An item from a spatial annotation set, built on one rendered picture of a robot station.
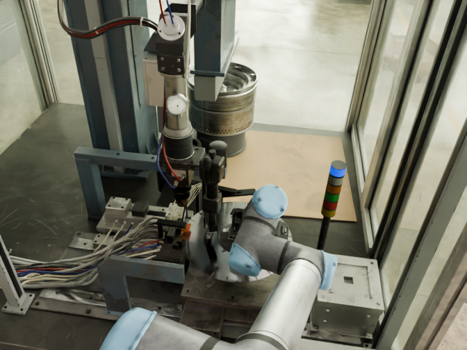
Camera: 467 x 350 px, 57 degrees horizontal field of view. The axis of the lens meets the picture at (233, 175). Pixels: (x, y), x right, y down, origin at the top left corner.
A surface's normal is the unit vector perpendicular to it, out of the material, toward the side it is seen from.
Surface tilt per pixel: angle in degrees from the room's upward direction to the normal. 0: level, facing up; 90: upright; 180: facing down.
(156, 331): 11
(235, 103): 90
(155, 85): 90
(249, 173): 0
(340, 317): 90
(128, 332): 8
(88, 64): 90
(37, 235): 0
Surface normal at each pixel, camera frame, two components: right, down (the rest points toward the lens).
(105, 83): -0.14, 0.60
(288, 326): 0.57, -0.70
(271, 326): 0.05, -0.96
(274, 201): 0.18, -0.36
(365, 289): 0.03, -0.79
